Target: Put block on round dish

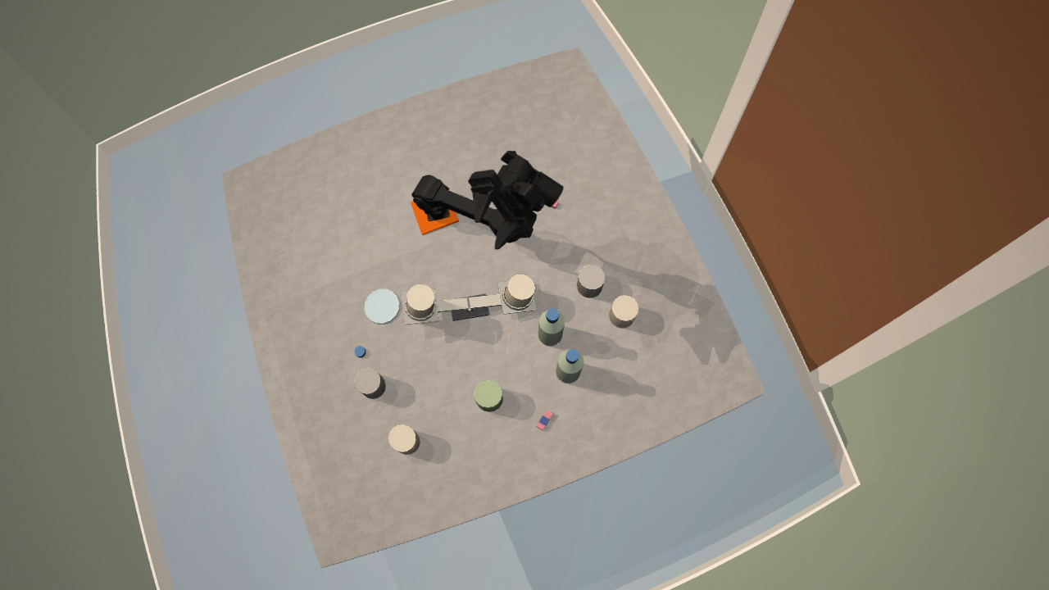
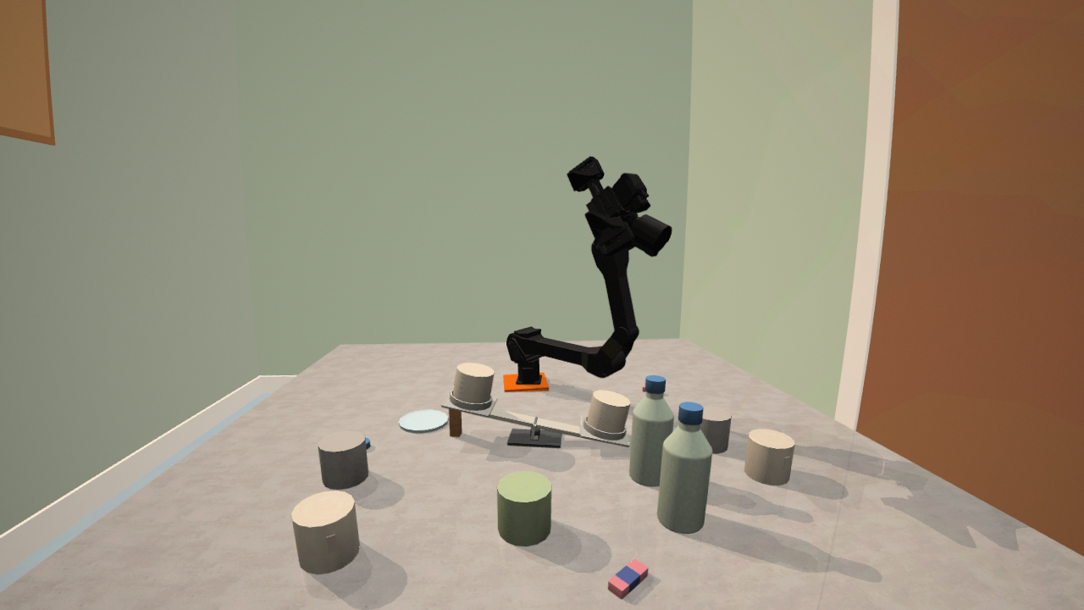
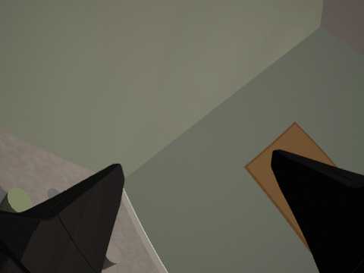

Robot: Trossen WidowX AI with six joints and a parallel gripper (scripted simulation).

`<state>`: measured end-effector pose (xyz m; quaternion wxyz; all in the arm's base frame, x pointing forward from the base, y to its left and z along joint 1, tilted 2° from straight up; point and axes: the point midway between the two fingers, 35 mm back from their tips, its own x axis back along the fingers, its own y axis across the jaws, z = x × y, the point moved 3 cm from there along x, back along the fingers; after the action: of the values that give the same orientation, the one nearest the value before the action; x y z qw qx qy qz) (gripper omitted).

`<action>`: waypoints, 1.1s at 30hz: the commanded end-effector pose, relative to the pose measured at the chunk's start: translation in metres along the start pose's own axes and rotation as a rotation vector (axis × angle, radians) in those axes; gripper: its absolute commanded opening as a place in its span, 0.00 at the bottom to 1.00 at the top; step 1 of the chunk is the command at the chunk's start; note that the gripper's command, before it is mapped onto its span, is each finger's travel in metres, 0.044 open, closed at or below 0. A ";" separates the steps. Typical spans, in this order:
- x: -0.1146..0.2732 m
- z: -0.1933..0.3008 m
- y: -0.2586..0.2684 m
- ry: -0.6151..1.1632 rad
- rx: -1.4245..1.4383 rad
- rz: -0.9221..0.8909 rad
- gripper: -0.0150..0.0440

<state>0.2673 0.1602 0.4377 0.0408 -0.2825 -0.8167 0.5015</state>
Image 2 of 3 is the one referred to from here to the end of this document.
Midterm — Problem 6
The grey cylinder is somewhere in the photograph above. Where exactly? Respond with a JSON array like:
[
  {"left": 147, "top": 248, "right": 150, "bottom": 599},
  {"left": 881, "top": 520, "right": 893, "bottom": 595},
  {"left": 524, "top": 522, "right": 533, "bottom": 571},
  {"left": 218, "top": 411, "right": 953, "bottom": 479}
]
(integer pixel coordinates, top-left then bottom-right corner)
[
  {"left": 318, "top": 431, "right": 367, "bottom": 490},
  {"left": 700, "top": 405, "right": 732, "bottom": 454}
]

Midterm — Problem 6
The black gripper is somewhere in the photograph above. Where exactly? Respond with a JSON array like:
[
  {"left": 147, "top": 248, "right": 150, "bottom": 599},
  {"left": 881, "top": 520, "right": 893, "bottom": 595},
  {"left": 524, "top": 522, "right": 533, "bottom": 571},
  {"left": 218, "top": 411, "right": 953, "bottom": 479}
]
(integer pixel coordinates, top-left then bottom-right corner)
[{"left": 567, "top": 157, "right": 635, "bottom": 256}]

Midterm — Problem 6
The beige cylinder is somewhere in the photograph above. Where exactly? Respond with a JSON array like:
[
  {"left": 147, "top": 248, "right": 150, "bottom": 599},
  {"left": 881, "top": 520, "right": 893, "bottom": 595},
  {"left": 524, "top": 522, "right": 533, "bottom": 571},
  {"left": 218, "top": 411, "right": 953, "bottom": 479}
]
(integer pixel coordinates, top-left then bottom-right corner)
[
  {"left": 744, "top": 429, "right": 795, "bottom": 485},
  {"left": 291, "top": 491, "right": 360, "bottom": 575},
  {"left": 453, "top": 363, "right": 495, "bottom": 403},
  {"left": 586, "top": 390, "right": 631, "bottom": 433}
]

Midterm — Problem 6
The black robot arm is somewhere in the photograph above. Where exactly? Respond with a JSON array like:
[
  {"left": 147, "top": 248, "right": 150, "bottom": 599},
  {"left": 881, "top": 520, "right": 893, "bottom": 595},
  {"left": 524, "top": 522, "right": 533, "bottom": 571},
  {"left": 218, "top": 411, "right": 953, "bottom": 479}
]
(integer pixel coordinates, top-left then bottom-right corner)
[{"left": 506, "top": 173, "right": 672, "bottom": 385}]

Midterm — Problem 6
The grey balance beam with pans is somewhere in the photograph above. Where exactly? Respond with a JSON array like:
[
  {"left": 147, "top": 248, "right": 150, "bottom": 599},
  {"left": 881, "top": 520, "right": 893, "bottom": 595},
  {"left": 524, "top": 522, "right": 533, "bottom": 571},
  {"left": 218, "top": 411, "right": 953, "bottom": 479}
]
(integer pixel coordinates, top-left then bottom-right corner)
[{"left": 441, "top": 389, "right": 629, "bottom": 447}]

